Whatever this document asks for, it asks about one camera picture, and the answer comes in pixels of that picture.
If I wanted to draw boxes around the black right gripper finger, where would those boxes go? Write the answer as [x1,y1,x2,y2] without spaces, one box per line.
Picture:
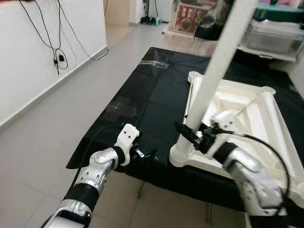
[174,122,204,149]

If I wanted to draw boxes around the white plastic table top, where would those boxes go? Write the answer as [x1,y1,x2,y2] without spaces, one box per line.
[169,70,304,207]

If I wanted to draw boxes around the clear flat tape patch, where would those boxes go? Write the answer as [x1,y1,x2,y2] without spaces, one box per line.
[109,95,138,117]

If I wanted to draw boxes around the clear crinkled tape strip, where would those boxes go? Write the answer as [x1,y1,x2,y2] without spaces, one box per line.
[140,59,169,69]

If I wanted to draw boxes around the beige patterned cloth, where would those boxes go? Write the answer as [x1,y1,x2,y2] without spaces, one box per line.
[162,28,224,57]

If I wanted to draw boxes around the dark floor mop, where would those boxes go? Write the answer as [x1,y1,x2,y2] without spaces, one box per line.
[140,0,162,25]

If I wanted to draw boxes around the red printed cardboard box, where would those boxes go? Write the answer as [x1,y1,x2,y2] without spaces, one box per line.
[172,2,202,34]

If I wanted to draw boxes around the clear plastic storage box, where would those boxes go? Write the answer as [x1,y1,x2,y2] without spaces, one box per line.
[240,20,304,61]

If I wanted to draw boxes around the green round pot lid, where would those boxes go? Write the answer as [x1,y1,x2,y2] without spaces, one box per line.
[254,5,304,23]

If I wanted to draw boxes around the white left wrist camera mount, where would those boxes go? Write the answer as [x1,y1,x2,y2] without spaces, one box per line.
[115,123,141,157]

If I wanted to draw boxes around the black wall power cable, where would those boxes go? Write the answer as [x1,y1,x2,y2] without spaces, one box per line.
[19,0,110,74]

